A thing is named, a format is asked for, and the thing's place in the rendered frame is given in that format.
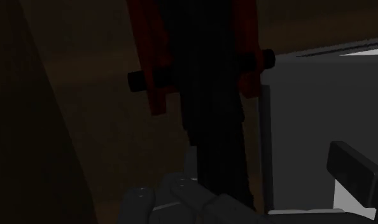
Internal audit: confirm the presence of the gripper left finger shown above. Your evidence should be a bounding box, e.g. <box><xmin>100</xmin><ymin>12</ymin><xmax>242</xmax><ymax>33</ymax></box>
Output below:
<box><xmin>116</xmin><ymin>172</ymin><xmax>221</xmax><ymax>224</ymax></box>

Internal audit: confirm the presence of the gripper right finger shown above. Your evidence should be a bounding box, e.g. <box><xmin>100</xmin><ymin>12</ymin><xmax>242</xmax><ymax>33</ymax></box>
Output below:
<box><xmin>326</xmin><ymin>141</ymin><xmax>378</xmax><ymax>224</ymax></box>

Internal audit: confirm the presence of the grey cabinet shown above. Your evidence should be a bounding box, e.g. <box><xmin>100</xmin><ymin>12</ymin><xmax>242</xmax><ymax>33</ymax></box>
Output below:
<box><xmin>258</xmin><ymin>37</ymin><xmax>378</xmax><ymax>215</ymax></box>

